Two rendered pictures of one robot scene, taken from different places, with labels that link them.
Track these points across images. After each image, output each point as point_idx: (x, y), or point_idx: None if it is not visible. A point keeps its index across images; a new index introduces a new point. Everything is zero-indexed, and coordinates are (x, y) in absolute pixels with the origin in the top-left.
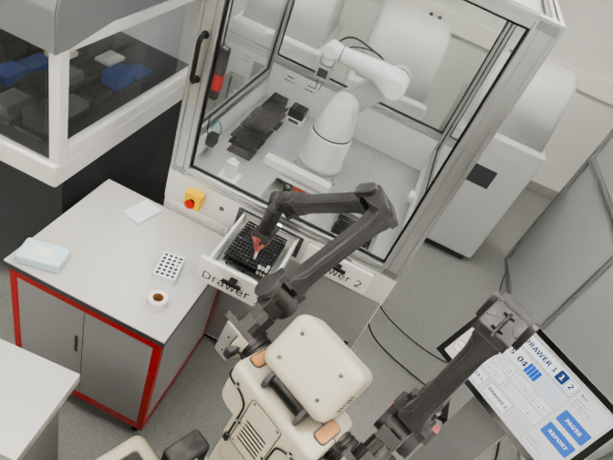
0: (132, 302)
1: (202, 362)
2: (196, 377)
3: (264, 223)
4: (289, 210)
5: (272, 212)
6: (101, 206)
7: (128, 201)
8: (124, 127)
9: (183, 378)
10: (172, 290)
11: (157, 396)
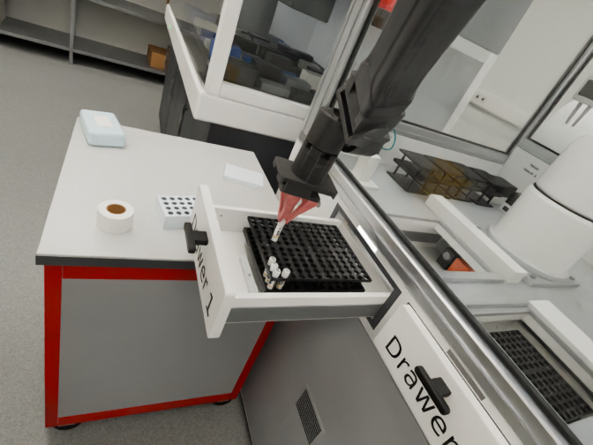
0: (96, 202)
1: (209, 432)
2: (183, 440)
3: (304, 143)
4: (353, 106)
5: (321, 110)
6: (215, 154)
7: (244, 167)
8: None
9: (171, 426)
10: (156, 230)
11: (86, 397)
